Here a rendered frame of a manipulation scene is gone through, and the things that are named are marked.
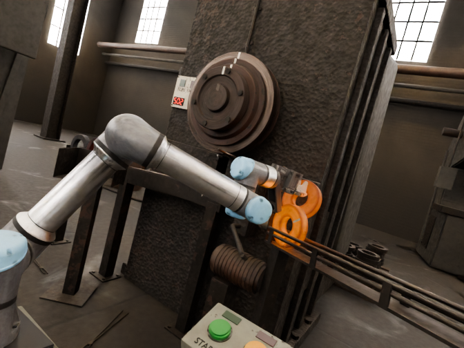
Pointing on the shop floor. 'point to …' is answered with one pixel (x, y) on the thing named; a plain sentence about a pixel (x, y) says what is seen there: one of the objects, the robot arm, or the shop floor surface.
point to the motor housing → (232, 276)
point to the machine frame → (275, 141)
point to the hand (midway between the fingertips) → (303, 195)
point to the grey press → (16, 56)
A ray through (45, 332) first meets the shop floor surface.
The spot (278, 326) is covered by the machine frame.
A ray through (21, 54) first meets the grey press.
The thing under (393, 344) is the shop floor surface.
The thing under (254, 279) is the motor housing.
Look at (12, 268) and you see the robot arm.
